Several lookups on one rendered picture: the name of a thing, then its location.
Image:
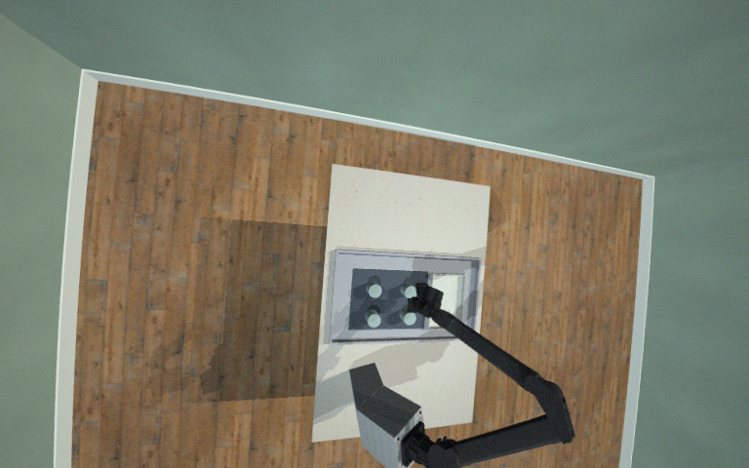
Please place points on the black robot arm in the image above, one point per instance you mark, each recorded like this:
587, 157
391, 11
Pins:
553, 428

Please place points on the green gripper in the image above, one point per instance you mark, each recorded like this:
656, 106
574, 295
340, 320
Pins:
411, 308

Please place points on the white shallow tray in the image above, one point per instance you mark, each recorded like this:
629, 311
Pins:
453, 287

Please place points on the clear glass jar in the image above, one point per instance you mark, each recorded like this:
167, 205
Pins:
374, 289
373, 318
408, 318
408, 290

